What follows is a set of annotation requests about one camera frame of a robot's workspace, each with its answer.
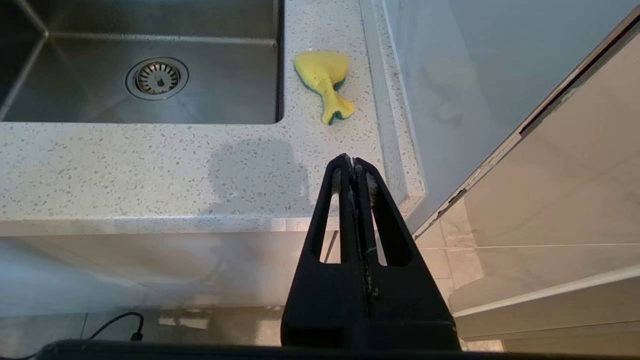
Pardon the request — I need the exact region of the thin black floor cable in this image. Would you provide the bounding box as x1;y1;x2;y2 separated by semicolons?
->
0;312;146;360

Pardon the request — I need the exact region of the round metal drain strainer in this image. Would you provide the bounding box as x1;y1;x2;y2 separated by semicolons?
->
125;56;190;101

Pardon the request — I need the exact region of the stainless steel sink basin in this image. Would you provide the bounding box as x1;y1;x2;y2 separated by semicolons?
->
0;0;285;125

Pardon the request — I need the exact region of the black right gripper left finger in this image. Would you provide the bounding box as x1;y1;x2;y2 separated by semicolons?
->
281;153;372;351

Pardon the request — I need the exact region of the yellow fish-shaped sponge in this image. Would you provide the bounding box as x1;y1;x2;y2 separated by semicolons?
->
293;50;356;126

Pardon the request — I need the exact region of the beige glossy cabinet panel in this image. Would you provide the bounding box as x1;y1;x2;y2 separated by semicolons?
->
412;5;640;357

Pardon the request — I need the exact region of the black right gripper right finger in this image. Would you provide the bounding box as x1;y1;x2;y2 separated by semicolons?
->
354;157;462;351

